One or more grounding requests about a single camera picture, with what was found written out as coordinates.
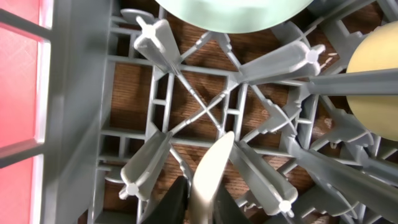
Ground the grey dishwasher rack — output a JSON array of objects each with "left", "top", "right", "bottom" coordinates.
[{"left": 0, "top": 0, "right": 398, "bottom": 224}]

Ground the yellow plastic cup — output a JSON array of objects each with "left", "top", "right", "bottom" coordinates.
[{"left": 346, "top": 21, "right": 397, "bottom": 141}]

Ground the red plastic tray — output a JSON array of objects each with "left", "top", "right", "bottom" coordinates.
[{"left": 0, "top": 0, "right": 53, "bottom": 224}]

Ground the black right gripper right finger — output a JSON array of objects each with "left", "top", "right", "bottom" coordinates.
[{"left": 213, "top": 184, "right": 251, "bottom": 224}]

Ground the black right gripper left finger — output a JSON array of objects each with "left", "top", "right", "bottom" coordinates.
[{"left": 141, "top": 176, "right": 188, "bottom": 224}]

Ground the white plastic spoon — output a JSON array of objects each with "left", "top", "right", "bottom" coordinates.
[{"left": 188, "top": 131, "right": 234, "bottom": 224}]

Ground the mint green bowl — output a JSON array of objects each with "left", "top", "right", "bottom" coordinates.
[{"left": 157, "top": 0, "right": 313, "bottom": 34}]

